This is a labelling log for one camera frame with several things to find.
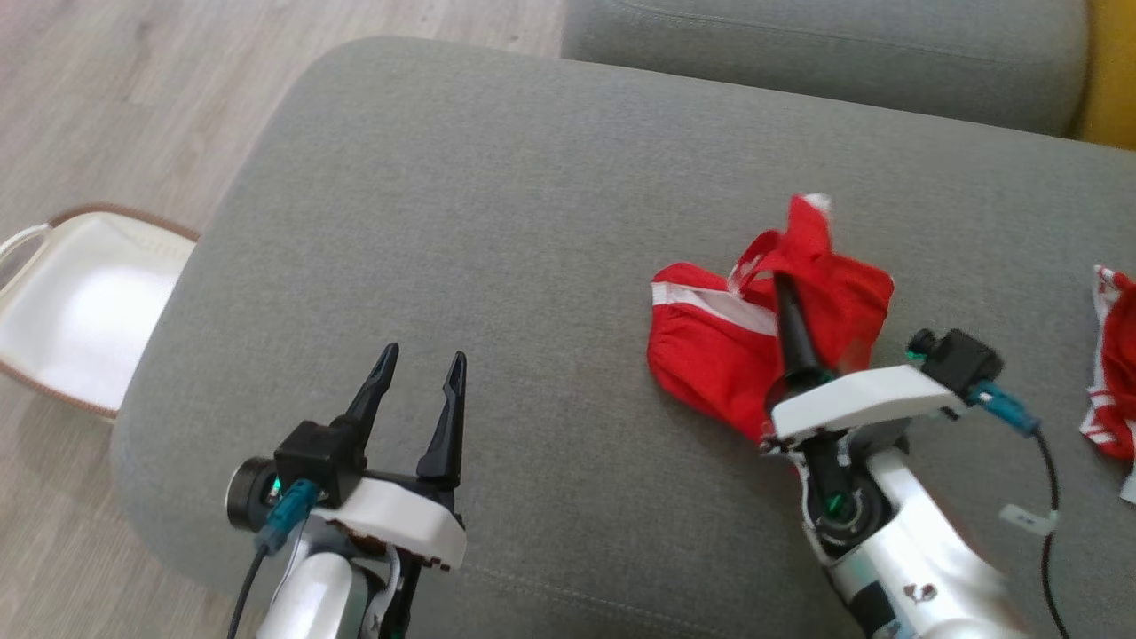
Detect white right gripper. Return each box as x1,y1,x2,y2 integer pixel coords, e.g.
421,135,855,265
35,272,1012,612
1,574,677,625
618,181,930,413
761,273,968,451

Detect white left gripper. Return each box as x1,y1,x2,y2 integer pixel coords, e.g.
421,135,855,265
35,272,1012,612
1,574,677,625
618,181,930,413
311,343,469,572

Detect red mesh shorts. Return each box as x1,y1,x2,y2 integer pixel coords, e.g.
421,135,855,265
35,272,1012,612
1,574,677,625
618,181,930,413
646,193,896,446

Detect red jersey with white sleeves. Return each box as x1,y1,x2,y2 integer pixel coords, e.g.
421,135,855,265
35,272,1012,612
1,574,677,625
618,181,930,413
1078,264,1136,506

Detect grey sofa seat cushion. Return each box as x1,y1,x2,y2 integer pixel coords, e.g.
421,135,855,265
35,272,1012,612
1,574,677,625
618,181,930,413
108,35,1136,639

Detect grey sofa back cushion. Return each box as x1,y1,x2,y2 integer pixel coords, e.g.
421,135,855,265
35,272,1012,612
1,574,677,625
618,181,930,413
561,0,1092,139

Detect white laundry basket brown rim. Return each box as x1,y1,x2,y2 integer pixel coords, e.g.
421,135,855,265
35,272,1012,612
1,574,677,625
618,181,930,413
0,202,201,421

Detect yellow pillow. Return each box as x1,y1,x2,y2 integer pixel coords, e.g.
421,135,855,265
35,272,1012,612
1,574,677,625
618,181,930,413
1069,0,1136,151

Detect white cable tag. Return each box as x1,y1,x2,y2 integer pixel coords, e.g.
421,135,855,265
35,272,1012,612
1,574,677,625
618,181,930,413
998,503,1060,536

